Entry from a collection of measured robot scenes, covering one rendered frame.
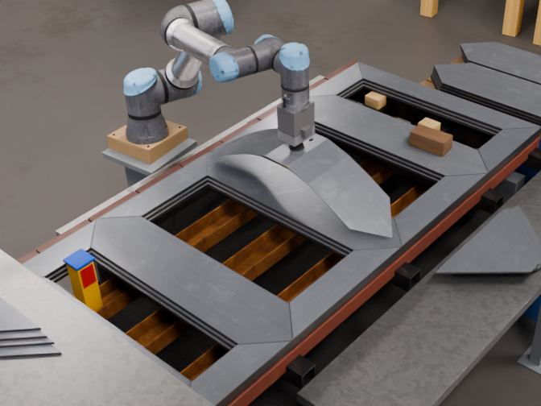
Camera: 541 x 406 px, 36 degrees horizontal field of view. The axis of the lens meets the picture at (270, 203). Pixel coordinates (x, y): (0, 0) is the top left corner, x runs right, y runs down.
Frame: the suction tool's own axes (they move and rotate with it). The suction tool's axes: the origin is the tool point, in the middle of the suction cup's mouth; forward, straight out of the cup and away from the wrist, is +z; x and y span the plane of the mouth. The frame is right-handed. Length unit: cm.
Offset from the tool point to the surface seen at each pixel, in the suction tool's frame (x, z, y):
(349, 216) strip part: -23.8, 7.8, -5.7
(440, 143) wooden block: -19.6, 11.0, 43.4
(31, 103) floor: 251, 101, 54
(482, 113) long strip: -16, 16, 73
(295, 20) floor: 208, 101, 227
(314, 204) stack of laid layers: -6.3, 15.7, 0.1
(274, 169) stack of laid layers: 14.7, 15.8, 5.5
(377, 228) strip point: -29.9, 11.5, -1.1
